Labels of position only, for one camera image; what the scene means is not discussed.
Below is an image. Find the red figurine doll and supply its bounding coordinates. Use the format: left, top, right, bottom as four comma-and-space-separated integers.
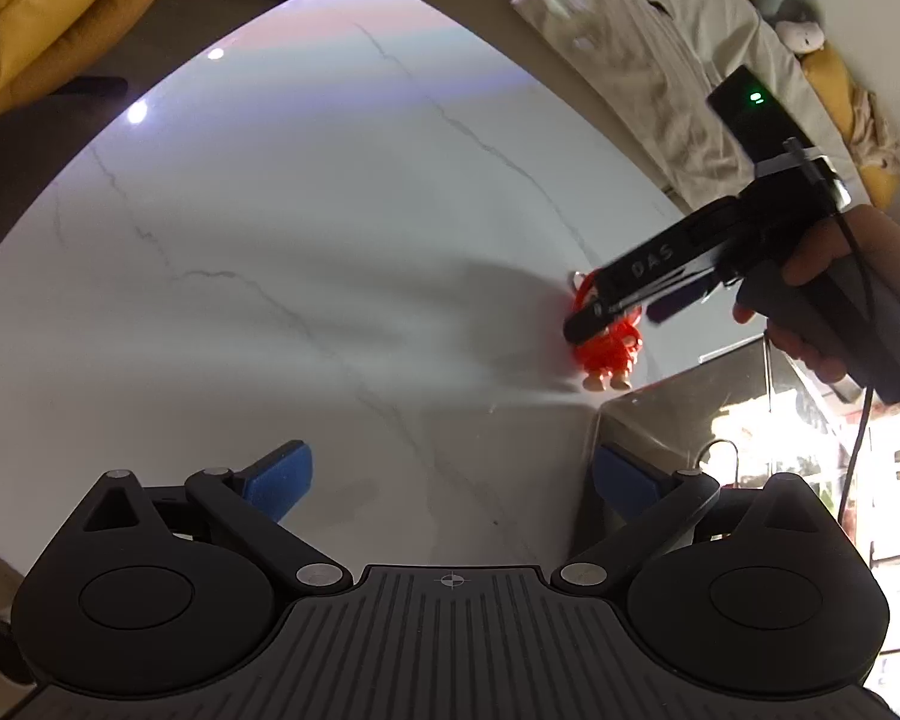
564, 271, 644, 394

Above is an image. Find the right hand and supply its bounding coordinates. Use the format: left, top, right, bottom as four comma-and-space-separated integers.
730, 203, 900, 386

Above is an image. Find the smoky transparent storage bin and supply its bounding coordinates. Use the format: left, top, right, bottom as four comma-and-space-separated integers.
568, 328, 865, 564

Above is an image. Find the grey plush toy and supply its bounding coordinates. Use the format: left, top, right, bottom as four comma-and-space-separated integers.
751, 0, 826, 57

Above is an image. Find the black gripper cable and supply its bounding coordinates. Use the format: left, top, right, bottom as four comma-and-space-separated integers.
782, 135, 883, 527

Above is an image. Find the yellow pillow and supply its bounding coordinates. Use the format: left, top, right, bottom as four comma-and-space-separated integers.
802, 43, 900, 211

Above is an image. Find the beige covered sofa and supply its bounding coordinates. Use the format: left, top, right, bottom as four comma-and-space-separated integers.
209, 0, 900, 215

